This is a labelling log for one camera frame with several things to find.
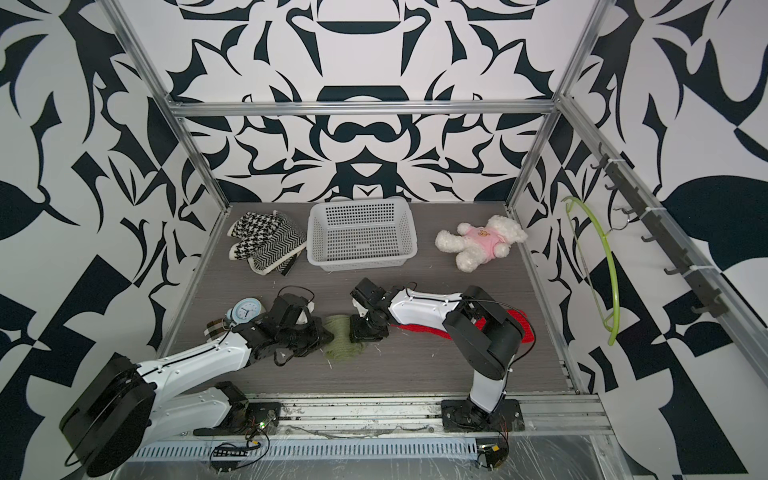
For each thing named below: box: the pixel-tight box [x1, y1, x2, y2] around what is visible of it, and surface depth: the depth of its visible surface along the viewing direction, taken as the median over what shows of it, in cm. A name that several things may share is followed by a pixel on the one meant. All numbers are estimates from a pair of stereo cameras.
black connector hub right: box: [477, 444, 509, 470], surface depth 73 cm
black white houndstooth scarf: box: [228, 210, 307, 277], surface depth 101 cm
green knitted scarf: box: [323, 314, 366, 361], surface depth 84 cm
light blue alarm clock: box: [225, 296, 267, 327], surface depth 89 cm
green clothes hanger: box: [561, 196, 620, 345], surface depth 66 cm
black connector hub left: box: [212, 446, 248, 457], surface depth 74 cm
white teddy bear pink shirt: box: [435, 215, 528, 273], surface depth 101 cm
